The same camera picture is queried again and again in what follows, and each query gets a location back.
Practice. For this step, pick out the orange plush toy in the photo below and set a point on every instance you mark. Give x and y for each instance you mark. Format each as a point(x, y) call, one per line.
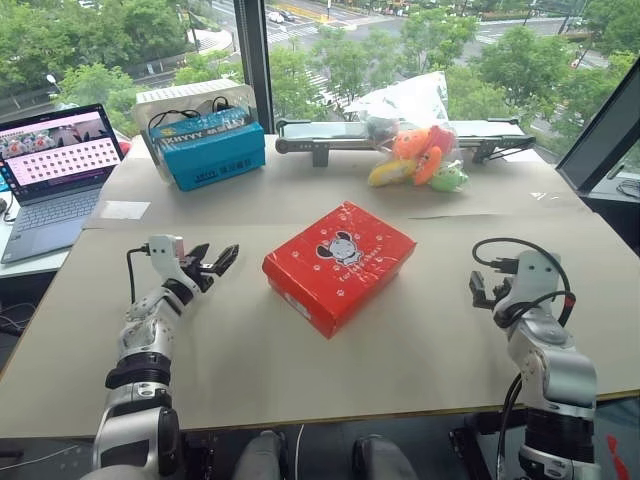
point(417, 150)

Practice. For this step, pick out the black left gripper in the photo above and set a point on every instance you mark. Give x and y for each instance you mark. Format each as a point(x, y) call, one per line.
point(202, 274)

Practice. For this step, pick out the red gift box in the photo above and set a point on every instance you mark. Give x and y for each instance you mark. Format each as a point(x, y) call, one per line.
point(340, 267)

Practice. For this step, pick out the dark plush toy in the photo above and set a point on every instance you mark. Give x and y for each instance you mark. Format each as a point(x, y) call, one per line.
point(380, 129)

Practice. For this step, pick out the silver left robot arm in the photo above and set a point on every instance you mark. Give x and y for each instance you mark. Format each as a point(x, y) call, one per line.
point(142, 340)

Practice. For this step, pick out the dark rounded shape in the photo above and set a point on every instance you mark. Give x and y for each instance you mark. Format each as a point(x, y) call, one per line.
point(382, 459)

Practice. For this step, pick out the grey rounded shape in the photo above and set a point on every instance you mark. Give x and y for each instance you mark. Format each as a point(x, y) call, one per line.
point(260, 457)

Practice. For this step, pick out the grey open laptop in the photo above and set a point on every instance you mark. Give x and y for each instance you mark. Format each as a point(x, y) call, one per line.
point(55, 200)

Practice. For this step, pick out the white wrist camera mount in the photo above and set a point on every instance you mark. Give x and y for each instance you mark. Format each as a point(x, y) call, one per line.
point(537, 272)
point(162, 248)

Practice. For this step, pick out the green plush toy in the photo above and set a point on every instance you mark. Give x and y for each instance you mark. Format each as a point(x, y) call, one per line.
point(450, 179)

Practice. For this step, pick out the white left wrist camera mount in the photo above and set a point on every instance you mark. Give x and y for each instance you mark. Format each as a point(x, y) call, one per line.
point(162, 248)

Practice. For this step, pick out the white perforated box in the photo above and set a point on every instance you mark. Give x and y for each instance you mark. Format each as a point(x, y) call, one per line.
point(190, 95)

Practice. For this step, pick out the yellow plush toy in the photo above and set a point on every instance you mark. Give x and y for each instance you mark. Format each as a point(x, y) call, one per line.
point(390, 172)

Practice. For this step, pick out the white paper label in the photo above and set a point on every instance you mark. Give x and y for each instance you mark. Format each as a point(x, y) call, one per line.
point(125, 209)

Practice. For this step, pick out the blue cardboard box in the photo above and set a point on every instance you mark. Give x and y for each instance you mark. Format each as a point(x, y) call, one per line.
point(215, 155)

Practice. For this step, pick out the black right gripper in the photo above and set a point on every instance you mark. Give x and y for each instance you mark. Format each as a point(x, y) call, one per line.
point(502, 290)

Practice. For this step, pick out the clear plastic bag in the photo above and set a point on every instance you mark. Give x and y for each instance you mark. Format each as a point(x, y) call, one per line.
point(415, 102)

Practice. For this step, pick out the dark window frame post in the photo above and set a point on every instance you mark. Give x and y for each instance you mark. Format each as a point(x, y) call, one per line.
point(252, 60)

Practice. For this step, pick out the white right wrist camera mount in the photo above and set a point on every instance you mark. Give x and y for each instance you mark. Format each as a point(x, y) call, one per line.
point(537, 272)

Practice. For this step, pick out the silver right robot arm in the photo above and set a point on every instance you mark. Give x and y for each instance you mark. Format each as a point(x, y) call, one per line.
point(555, 360)

